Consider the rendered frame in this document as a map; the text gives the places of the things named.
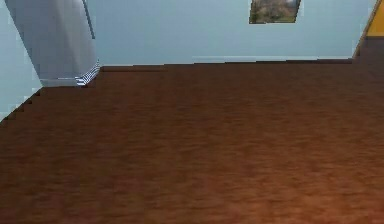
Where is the silver grey fridge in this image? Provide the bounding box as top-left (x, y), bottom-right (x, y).
top-left (4, 0), bottom-right (101, 88)

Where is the grey fridge handle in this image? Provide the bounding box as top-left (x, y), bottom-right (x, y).
top-left (81, 0), bottom-right (97, 40)

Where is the framed landscape picture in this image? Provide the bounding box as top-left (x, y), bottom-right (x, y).
top-left (248, 0), bottom-right (302, 25)

